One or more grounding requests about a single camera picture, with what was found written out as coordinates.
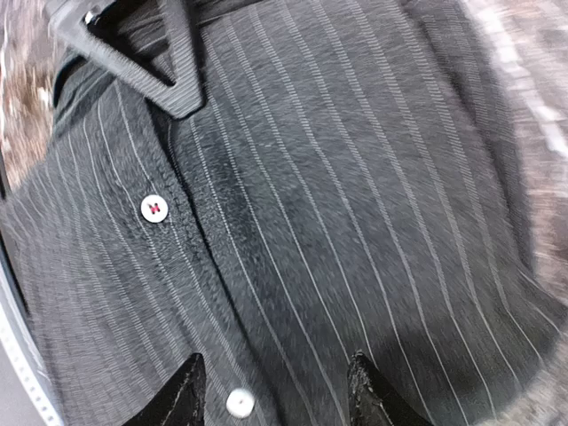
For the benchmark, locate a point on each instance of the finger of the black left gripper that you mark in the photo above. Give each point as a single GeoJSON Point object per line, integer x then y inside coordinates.
{"type": "Point", "coordinates": [74, 23]}

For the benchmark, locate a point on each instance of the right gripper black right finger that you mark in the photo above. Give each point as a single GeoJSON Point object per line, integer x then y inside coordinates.
{"type": "Point", "coordinates": [373, 401]}

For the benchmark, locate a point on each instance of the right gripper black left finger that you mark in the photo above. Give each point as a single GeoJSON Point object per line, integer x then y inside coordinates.
{"type": "Point", "coordinates": [180, 401]}

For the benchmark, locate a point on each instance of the black pinstriped long sleeve shirt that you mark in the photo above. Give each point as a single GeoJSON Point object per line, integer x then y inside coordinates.
{"type": "Point", "coordinates": [351, 183]}

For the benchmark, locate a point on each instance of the white slotted cable duct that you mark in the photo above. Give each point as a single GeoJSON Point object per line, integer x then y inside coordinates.
{"type": "Point", "coordinates": [24, 358]}

